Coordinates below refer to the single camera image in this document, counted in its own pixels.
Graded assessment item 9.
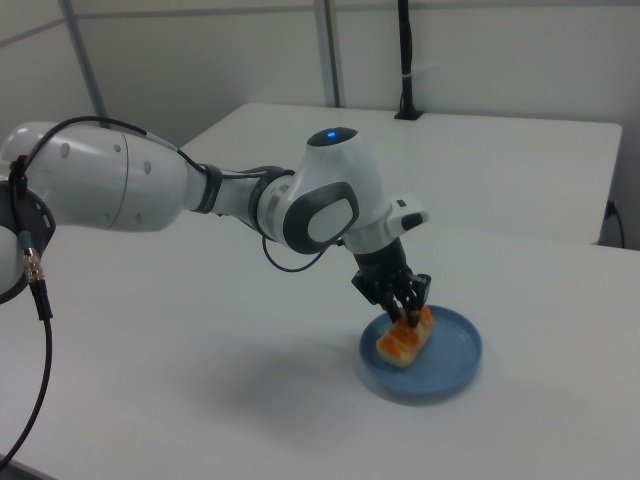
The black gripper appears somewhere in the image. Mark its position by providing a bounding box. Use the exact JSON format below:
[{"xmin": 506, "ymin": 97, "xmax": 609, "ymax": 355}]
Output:
[{"xmin": 349, "ymin": 238, "xmax": 433, "ymax": 330}]

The orange glazed bread roll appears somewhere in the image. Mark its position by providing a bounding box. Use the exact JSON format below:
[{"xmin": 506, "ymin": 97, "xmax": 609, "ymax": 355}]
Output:
[{"xmin": 375, "ymin": 305, "xmax": 436, "ymax": 369}]

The blue round plate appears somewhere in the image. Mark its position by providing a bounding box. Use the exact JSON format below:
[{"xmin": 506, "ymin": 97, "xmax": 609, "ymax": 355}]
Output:
[{"xmin": 359, "ymin": 303, "xmax": 486, "ymax": 394}]

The white side table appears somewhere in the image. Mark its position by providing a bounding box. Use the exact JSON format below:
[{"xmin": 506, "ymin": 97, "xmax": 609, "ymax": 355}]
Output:
[{"xmin": 179, "ymin": 102, "xmax": 624, "ymax": 247}]

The black wall power cable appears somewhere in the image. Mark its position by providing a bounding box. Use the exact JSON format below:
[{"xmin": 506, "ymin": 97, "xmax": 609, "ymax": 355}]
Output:
[{"xmin": 605, "ymin": 199, "xmax": 627, "ymax": 249}]

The black camera stand pole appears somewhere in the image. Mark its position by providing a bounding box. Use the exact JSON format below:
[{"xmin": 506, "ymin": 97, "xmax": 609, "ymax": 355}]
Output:
[{"xmin": 393, "ymin": 0, "xmax": 426, "ymax": 122}]

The wide grey partition post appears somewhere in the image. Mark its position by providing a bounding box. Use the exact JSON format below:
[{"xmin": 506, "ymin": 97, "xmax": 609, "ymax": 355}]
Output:
[{"xmin": 313, "ymin": 0, "xmax": 347, "ymax": 108}]

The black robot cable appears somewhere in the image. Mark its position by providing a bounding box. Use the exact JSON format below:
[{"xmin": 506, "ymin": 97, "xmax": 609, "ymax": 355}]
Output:
[{"xmin": 0, "ymin": 115, "xmax": 347, "ymax": 464}]

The slim grey partition post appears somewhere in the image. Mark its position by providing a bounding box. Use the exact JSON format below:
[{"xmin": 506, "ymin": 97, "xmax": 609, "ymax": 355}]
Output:
[{"xmin": 58, "ymin": 0, "xmax": 110, "ymax": 118}]

